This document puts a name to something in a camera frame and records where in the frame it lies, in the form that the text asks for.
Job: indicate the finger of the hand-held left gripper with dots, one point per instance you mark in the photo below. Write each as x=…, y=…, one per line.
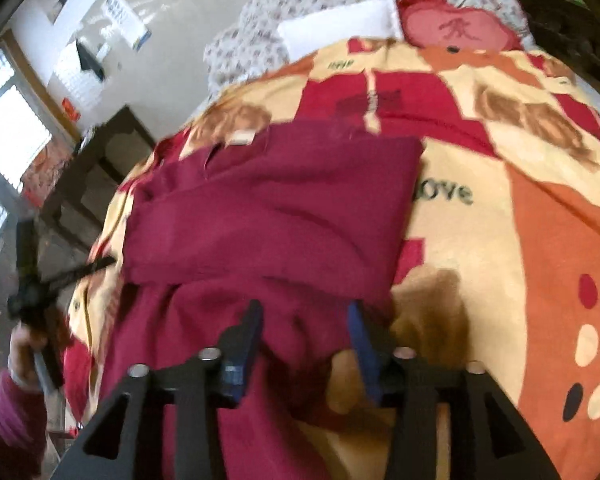
x=27, y=255
x=80, y=271

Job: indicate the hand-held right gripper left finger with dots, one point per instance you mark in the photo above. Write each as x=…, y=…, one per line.
x=239, y=362

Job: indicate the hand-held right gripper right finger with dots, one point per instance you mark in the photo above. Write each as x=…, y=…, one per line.
x=366, y=355

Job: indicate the maroon fleece garment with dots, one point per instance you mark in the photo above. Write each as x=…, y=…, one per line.
x=280, y=210

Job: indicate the person's left forearm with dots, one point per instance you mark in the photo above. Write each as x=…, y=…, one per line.
x=10, y=435

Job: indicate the person's left hand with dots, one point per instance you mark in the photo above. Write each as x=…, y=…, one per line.
x=22, y=360

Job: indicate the red orange patterned decoration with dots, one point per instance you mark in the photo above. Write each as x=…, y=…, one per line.
x=47, y=170

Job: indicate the dark wooden cabinet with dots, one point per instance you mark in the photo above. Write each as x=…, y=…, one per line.
x=105, y=160

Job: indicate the window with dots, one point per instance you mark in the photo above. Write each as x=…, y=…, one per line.
x=15, y=130

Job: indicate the orange red printed blanket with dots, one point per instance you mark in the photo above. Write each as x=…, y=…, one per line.
x=530, y=220

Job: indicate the white pillow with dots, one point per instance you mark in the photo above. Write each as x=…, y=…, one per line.
x=340, y=27

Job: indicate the red heart-shaped cushion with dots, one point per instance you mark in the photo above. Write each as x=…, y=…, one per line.
x=455, y=27

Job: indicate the dark carved wooden furniture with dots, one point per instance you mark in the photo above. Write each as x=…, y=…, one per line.
x=570, y=25

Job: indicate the white wall sheet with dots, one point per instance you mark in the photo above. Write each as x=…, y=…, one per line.
x=72, y=85

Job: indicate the black wall-mounted object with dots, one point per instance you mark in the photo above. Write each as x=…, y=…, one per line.
x=91, y=60

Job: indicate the white blue wall poster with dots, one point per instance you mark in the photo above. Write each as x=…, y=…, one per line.
x=127, y=20

